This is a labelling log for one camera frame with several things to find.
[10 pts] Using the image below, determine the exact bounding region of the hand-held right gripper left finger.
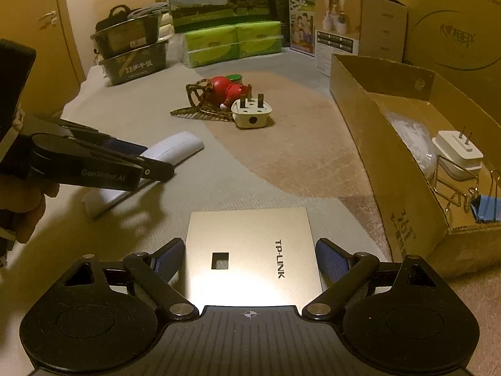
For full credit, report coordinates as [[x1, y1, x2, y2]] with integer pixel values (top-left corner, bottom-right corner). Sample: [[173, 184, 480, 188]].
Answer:
[[60, 237, 200, 319]]

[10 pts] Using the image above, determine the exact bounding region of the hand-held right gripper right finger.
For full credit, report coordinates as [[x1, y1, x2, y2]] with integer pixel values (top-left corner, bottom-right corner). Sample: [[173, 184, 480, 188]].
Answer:
[[301, 237, 449, 318]]

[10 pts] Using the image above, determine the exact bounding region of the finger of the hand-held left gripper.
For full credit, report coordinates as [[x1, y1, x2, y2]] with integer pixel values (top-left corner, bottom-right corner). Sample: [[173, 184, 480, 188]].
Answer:
[[59, 121, 149, 158], [70, 140, 175, 183]]

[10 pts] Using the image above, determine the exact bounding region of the white oblong case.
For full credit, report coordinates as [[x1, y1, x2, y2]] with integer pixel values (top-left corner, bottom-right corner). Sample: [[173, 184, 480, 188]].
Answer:
[[82, 133, 206, 220]]

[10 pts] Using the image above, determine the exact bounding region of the gold wall panel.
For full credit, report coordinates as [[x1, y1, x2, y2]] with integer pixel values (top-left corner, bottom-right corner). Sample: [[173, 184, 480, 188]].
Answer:
[[184, 207, 323, 307]]

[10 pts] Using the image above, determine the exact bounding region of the white three-pin plug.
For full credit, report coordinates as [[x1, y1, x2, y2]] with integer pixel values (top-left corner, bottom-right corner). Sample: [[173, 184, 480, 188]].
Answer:
[[231, 94, 272, 128]]

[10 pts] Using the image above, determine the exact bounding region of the metal wire holder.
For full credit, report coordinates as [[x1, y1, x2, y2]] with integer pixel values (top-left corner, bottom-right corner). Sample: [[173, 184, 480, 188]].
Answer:
[[431, 154, 501, 214]]

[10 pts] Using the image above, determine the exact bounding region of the clear bag of white picks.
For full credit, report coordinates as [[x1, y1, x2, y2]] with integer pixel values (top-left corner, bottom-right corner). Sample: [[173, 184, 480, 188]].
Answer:
[[385, 112, 437, 173]]

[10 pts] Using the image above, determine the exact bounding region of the blue binder clip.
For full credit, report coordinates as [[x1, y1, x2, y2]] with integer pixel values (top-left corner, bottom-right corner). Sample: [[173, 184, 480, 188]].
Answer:
[[467, 172, 501, 224]]

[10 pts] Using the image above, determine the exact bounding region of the white square power adapter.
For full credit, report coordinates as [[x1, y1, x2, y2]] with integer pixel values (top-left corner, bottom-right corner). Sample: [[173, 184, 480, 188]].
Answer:
[[432, 125, 484, 181]]

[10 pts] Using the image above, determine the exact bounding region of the person's left hand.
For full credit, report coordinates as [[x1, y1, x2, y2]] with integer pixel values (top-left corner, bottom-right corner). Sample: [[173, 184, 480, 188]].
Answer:
[[0, 174, 59, 243]]

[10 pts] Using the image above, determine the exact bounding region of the black food tub white label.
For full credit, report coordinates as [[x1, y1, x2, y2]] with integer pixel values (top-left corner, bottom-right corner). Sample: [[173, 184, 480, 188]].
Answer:
[[91, 11, 163, 59]]

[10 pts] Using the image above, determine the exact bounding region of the wooden door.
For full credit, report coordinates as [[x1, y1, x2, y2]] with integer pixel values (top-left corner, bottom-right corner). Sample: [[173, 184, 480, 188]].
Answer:
[[0, 0, 87, 87]]

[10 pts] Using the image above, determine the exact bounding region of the cream folded cloth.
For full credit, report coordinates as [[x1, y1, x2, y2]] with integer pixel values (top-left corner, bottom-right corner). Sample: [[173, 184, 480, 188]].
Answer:
[[158, 12, 175, 40]]

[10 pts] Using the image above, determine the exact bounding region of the black bag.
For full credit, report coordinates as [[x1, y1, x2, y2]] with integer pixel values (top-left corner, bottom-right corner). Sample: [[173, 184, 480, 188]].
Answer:
[[95, 5, 130, 32]]

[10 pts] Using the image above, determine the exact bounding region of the grey striped folded cloth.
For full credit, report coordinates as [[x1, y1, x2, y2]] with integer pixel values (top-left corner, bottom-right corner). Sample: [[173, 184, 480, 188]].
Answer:
[[125, 2, 167, 20]]

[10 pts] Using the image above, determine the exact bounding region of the green tissue pack bundle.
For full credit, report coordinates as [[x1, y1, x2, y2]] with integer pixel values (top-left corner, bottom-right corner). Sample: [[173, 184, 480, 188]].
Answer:
[[184, 19, 282, 69]]

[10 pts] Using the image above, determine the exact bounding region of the green cow milk carton box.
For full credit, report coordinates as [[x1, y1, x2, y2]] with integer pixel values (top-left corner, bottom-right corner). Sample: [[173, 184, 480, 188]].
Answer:
[[164, 0, 271, 34]]

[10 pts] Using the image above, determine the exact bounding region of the blue milk carton box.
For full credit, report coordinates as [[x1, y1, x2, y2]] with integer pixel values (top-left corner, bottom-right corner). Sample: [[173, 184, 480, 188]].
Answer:
[[287, 0, 370, 53]]

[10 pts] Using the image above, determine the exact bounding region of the white product box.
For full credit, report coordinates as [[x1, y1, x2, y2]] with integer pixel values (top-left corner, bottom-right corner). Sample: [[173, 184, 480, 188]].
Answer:
[[315, 0, 408, 77]]

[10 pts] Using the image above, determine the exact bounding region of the large brown cardboard box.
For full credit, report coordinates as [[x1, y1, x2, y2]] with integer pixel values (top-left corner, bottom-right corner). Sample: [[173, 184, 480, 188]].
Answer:
[[378, 0, 501, 85]]

